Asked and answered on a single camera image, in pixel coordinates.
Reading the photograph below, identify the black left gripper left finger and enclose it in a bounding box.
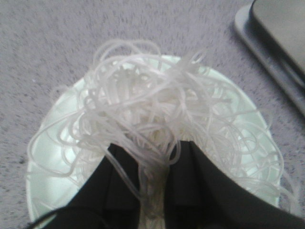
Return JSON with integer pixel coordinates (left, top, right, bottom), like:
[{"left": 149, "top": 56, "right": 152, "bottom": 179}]
[{"left": 28, "top": 143, "right": 141, "bottom": 229}]

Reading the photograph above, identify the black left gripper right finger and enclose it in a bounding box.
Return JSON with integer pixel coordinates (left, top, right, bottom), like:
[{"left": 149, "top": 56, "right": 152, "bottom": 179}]
[{"left": 164, "top": 141, "right": 305, "bottom": 229}]

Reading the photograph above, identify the white vermicelli noodle bundle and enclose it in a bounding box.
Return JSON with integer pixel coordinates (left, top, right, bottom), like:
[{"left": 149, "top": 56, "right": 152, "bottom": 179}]
[{"left": 26, "top": 40, "right": 305, "bottom": 229}]

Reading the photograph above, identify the pale green round plate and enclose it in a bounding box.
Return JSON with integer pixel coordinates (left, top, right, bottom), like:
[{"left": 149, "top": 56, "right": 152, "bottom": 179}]
[{"left": 27, "top": 54, "right": 283, "bottom": 223}]

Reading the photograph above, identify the black silver kitchen scale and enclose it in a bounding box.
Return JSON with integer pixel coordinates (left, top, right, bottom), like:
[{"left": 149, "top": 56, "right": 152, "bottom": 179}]
[{"left": 234, "top": 0, "right": 305, "bottom": 114}]

